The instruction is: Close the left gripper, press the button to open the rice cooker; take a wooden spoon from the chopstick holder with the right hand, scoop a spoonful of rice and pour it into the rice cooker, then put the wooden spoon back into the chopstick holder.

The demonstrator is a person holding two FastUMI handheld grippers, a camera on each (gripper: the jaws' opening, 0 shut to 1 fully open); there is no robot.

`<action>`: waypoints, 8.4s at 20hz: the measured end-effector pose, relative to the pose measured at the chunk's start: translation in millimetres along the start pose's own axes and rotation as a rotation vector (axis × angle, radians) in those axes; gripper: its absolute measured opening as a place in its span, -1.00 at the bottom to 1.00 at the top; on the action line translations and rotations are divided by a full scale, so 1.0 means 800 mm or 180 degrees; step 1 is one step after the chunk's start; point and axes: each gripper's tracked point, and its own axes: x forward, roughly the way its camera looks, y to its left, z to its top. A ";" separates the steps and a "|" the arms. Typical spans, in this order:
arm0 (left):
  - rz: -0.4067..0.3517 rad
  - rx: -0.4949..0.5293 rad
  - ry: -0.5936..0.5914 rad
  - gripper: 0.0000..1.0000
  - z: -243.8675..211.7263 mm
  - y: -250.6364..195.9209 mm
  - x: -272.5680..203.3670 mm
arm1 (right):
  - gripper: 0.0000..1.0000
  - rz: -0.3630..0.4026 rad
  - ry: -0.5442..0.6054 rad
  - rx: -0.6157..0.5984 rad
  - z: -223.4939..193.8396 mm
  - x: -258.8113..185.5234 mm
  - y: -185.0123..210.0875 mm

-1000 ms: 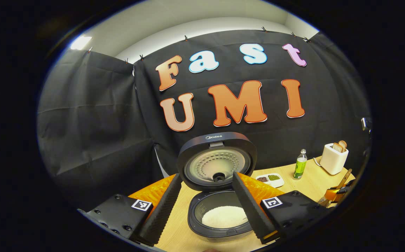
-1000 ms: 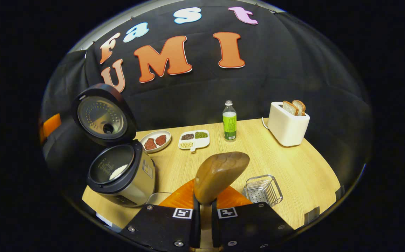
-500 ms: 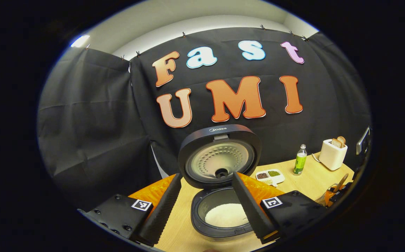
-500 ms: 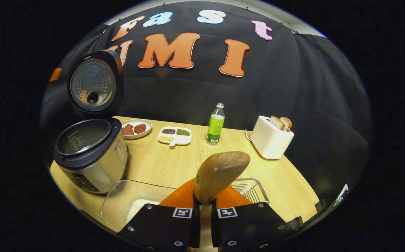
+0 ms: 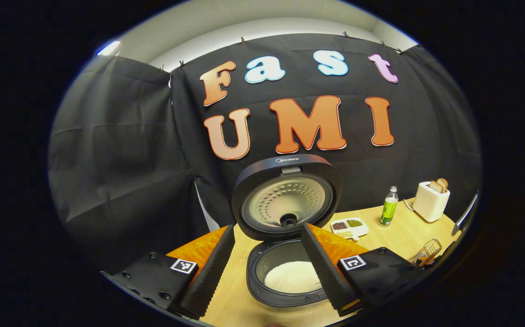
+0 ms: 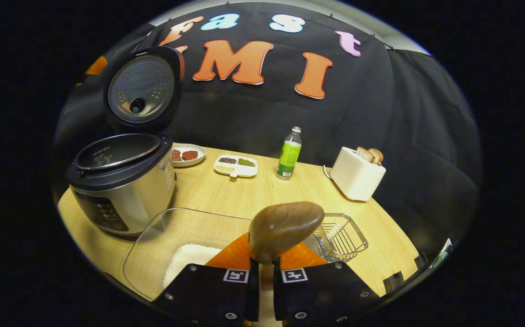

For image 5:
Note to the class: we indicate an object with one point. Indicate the ceiling light panel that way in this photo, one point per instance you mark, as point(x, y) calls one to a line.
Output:
point(108, 47)

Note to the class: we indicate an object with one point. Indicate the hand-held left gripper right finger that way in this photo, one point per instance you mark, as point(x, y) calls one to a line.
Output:
point(324, 272)

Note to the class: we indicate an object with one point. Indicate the pile of green beans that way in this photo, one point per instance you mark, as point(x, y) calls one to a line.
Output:
point(354, 223)

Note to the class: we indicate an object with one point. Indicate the toast bread slice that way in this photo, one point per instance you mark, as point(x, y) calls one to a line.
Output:
point(444, 184)
point(435, 186)

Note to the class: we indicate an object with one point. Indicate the pile of pale soybeans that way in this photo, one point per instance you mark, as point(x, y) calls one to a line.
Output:
point(345, 234)

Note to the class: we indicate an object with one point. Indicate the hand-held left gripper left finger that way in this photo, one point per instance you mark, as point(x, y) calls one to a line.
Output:
point(210, 277)

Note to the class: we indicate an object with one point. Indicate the pile of dark red beans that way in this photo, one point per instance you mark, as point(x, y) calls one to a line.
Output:
point(339, 225)

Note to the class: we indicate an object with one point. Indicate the green drink bottle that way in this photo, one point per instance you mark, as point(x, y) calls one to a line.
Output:
point(388, 211)

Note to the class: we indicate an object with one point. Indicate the black rice cooker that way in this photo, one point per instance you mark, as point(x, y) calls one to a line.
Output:
point(244, 190)

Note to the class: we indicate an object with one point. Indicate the white toaster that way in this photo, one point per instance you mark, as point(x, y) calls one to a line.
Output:
point(430, 206)

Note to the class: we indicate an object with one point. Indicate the white rice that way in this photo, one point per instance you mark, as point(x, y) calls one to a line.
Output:
point(289, 277)

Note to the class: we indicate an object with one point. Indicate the white divided dish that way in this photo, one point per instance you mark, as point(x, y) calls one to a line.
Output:
point(361, 231)

